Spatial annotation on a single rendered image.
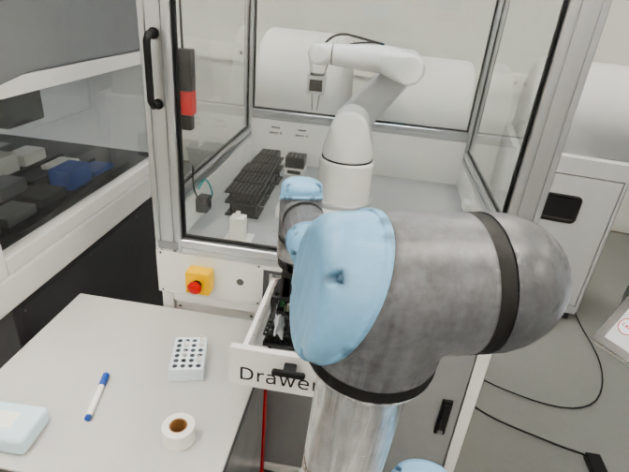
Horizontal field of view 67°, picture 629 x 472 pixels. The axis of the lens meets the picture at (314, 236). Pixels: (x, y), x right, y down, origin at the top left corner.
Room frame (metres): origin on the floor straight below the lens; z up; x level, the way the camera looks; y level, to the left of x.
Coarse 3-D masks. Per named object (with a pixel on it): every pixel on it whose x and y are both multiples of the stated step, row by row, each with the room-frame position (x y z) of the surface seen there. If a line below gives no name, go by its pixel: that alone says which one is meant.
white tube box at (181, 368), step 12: (180, 348) 0.94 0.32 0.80; (192, 348) 0.95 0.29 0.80; (204, 348) 0.95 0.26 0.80; (180, 360) 0.90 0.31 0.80; (192, 360) 0.91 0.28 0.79; (204, 360) 0.91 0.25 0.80; (168, 372) 0.86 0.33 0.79; (180, 372) 0.87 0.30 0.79; (192, 372) 0.87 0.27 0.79; (204, 372) 0.90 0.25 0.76
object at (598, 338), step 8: (624, 304) 0.96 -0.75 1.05; (616, 312) 0.95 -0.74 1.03; (624, 312) 0.94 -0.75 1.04; (608, 320) 0.94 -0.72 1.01; (616, 320) 0.94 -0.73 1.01; (600, 328) 0.94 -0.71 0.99; (608, 328) 0.93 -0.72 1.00; (592, 336) 0.93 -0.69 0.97; (600, 336) 0.92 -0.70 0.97; (600, 344) 0.91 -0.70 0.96; (608, 344) 0.90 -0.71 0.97; (608, 352) 0.90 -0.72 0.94; (616, 352) 0.88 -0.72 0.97; (624, 352) 0.87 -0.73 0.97; (624, 360) 0.86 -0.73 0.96
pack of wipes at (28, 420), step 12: (0, 408) 0.70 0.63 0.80; (12, 408) 0.70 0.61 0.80; (24, 408) 0.71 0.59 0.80; (36, 408) 0.71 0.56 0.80; (0, 420) 0.67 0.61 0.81; (12, 420) 0.67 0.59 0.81; (24, 420) 0.68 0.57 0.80; (36, 420) 0.68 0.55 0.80; (48, 420) 0.71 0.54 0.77; (0, 432) 0.64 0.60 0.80; (12, 432) 0.65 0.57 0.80; (24, 432) 0.65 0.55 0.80; (36, 432) 0.67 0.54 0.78; (0, 444) 0.63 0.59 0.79; (12, 444) 0.63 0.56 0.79; (24, 444) 0.63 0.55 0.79
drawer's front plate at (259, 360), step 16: (240, 352) 0.82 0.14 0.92; (256, 352) 0.81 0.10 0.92; (272, 352) 0.81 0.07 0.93; (288, 352) 0.82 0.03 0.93; (240, 368) 0.82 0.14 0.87; (256, 368) 0.81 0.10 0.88; (272, 368) 0.81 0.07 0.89; (304, 368) 0.80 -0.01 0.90; (240, 384) 0.82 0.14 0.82; (256, 384) 0.81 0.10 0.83; (272, 384) 0.81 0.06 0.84
